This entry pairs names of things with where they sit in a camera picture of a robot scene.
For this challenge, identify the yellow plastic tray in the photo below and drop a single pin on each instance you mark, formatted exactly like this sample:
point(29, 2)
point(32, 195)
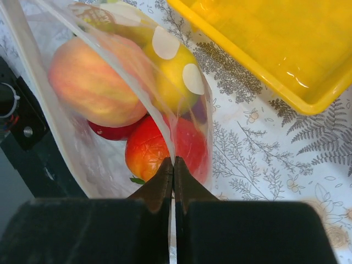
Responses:
point(300, 49)

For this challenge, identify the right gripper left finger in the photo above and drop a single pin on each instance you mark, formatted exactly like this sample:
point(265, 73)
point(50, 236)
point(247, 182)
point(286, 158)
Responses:
point(131, 230)

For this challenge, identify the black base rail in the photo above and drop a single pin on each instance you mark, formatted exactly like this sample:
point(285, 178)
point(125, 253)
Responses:
point(28, 143)

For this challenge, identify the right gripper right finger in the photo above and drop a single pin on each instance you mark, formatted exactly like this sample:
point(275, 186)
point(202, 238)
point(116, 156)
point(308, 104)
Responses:
point(213, 231)

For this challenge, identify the yellow green fake lemon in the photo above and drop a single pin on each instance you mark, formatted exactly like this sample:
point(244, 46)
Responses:
point(178, 81)

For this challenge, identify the red fake apple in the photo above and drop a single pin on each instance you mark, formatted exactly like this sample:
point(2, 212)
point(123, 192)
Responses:
point(115, 134)

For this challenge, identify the fake peach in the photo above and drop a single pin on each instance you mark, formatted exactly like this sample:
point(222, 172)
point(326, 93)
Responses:
point(88, 85)

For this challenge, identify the floral tablecloth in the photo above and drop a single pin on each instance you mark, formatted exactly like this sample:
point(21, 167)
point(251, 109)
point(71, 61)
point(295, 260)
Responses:
point(262, 148)

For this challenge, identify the purple fake eggplant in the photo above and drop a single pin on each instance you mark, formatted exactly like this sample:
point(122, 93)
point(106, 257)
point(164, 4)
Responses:
point(199, 111)

